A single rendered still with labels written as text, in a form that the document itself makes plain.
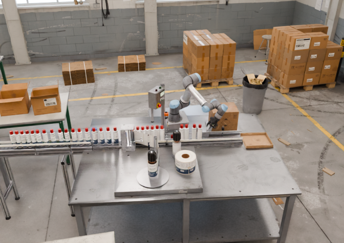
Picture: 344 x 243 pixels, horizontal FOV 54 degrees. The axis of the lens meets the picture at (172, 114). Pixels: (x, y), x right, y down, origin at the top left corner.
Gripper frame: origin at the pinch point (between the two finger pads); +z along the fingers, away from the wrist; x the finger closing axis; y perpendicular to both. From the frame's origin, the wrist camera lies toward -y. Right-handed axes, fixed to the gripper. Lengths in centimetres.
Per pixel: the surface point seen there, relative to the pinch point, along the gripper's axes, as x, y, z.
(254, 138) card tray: 57, -5, -13
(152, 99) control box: -70, -1, -5
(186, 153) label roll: -25, 44, 12
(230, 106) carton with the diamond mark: 21.8, -31.0, -25.8
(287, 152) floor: 171, -88, 18
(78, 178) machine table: -106, 51, 82
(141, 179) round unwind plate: -56, 64, 45
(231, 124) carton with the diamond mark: 29.6, -18.3, -11.8
